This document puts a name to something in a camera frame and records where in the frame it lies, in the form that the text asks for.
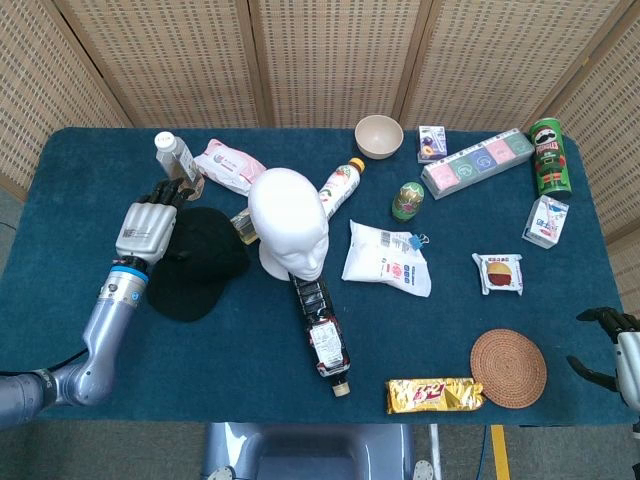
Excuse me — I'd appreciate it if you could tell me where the white drink bottle orange cap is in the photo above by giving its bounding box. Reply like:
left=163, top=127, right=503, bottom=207
left=317, top=157, right=366, bottom=221

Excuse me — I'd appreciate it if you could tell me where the small yellow tea bottle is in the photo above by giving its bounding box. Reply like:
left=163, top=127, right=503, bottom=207
left=230, top=207, right=261, bottom=246

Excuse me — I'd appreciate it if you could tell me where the white plastic bag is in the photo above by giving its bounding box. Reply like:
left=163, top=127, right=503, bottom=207
left=341, top=219, right=432, bottom=299

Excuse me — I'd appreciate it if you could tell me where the white milk carton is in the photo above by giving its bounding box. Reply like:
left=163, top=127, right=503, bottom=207
left=521, top=194, right=570, bottom=250

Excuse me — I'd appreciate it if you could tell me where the small purple juice carton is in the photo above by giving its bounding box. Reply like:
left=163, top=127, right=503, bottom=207
left=417, top=125, right=448, bottom=165

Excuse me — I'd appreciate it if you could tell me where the black baseball cap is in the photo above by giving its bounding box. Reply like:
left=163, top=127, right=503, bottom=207
left=146, top=207, right=251, bottom=323

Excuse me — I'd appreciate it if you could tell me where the long multicolour tissue pack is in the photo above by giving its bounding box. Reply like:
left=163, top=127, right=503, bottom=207
left=421, top=128, right=535, bottom=201

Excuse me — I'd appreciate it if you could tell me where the white snack cake packet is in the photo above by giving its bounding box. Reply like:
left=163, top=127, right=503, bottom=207
left=471, top=252, right=524, bottom=297

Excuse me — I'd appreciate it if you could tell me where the pink wet wipes pack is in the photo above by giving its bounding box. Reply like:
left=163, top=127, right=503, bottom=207
left=193, top=138, right=268, bottom=197

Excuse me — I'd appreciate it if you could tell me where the clear bottle white cap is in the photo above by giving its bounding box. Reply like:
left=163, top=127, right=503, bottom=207
left=153, top=131, right=206, bottom=194

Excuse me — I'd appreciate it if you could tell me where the white foam mannequin head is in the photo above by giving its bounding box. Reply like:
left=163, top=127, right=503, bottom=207
left=247, top=167, right=331, bottom=282

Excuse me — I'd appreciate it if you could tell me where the yellow floor tape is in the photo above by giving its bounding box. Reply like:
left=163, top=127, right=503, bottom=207
left=490, top=424, right=511, bottom=480

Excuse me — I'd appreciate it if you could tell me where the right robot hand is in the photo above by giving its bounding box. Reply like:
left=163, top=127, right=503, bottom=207
left=566, top=306, right=640, bottom=401

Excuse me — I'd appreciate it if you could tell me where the green Pringles can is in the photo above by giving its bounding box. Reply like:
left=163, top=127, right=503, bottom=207
left=528, top=117, right=574, bottom=200

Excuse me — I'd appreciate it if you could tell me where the white pole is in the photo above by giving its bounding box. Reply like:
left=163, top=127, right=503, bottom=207
left=429, top=423, right=444, bottom=480

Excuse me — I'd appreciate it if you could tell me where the large dark tea bottle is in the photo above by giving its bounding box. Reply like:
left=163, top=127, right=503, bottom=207
left=289, top=272, right=352, bottom=398

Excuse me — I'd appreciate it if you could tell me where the beige bowl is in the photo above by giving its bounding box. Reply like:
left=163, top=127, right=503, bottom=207
left=354, top=114, right=405, bottom=160

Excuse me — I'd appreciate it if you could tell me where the green egg-shaped tin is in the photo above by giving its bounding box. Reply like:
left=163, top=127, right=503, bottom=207
left=391, top=179, right=428, bottom=224

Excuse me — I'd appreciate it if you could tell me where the woven folding screen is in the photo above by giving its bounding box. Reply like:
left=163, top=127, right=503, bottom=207
left=0, top=0, right=640, bottom=246

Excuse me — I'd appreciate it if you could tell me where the gold biscuit pack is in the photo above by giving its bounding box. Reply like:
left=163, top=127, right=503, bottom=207
left=384, top=377, right=485, bottom=415

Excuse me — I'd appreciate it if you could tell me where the blue table cloth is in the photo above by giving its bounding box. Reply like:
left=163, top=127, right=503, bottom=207
left=0, top=127, right=640, bottom=427

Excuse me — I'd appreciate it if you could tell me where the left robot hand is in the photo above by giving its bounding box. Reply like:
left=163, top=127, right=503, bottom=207
left=114, top=177, right=201, bottom=266

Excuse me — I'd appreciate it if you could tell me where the round woven rattan coaster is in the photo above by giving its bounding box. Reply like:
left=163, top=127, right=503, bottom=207
left=469, top=328, right=548, bottom=410

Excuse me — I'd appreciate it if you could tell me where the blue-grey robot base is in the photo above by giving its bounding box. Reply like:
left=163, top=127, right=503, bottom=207
left=202, top=422, right=436, bottom=480

